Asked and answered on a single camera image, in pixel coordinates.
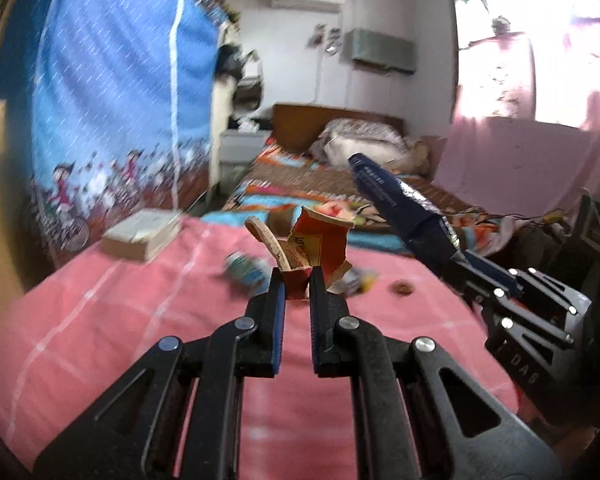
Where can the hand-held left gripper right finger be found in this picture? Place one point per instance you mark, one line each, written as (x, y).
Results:
(316, 330)

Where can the grey-green wall box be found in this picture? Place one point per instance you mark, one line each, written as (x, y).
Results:
(382, 50)

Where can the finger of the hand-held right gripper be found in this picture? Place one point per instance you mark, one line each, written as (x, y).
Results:
(510, 317)
(500, 272)

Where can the bed with colourful blanket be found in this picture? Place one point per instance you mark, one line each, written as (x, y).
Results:
(280, 180)

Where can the small blue white wrapper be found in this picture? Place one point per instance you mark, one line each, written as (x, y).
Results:
(245, 269)

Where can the white nightstand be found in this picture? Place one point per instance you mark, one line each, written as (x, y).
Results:
(240, 152)

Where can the torn orange paper cup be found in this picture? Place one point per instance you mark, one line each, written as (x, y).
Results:
(317, 245)

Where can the dark blue foil wrapper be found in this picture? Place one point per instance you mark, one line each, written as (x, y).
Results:
(400, 200)

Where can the wooden stick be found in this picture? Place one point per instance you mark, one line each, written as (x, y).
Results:
(267, 240)

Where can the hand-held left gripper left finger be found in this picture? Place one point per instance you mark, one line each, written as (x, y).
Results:
(280, 330)

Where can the wall photos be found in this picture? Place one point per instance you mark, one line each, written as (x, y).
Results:
(327, 37)

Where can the tissue box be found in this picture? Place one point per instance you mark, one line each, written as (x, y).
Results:
(245, 125)

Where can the crumpled yellow wrapper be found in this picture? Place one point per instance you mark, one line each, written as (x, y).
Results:
(362, 279)

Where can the flat cardboard box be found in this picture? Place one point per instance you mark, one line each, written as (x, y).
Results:
(140, 237)

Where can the pink curtain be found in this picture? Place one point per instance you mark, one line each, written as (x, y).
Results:
(520, 150)

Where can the black bag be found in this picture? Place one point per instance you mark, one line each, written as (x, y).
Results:
(229, 60)

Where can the hanging grey handbag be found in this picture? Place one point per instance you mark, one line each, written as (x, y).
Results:
(250, 85)

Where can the pink checked tablecloth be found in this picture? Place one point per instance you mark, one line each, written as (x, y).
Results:
(105, 340)

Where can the folded pale quilt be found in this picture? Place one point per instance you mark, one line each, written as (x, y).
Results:
(360, 145)

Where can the blue printed cloth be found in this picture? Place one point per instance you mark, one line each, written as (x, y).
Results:
(115, 100)

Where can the dark furniture frame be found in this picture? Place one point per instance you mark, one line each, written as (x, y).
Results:
(597, 230)

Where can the wooden bed headboard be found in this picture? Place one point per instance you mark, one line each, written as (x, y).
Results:
(300, 125)

